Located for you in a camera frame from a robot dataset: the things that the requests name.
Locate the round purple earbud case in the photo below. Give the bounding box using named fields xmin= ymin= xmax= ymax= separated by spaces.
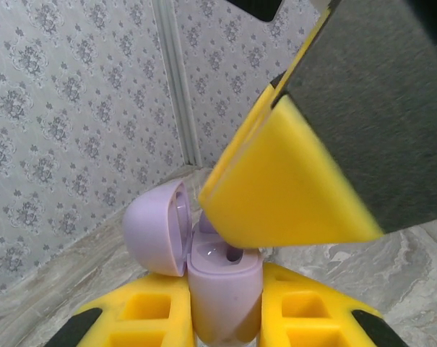
xmin=122 ymin=180 xmax=265 ymax=347

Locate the aluminium corner post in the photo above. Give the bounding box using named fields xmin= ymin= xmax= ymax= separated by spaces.
xmin=155 ymin=0 xmax=204 ymax=171

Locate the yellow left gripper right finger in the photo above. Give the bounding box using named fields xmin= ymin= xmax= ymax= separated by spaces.
xmin=257 ymin=262 xmax=409 ymax=347

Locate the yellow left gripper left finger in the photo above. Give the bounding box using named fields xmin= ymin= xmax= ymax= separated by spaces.
xmin=46 ymin=273 xmax=196 ymax=347

